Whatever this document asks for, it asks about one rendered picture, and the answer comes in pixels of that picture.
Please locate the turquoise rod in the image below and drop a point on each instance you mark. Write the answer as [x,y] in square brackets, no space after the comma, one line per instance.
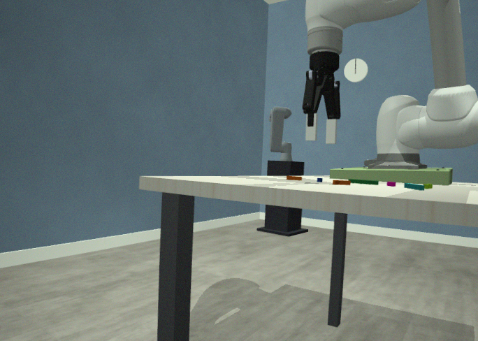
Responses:
[414,186]

